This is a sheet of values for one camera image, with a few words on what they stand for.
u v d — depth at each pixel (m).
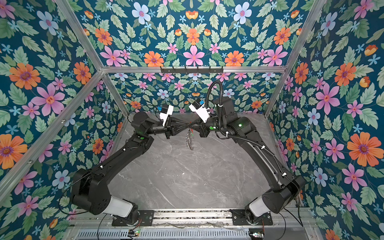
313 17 0.71
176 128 0.66
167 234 0.77
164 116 0.60
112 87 1.02
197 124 0.59
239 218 0.73
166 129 0.61
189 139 0.65
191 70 0.92
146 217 0.74
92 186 0.42
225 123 0.49
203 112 0.56
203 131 0.56
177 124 0.64
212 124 0.56
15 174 0.50
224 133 0.49
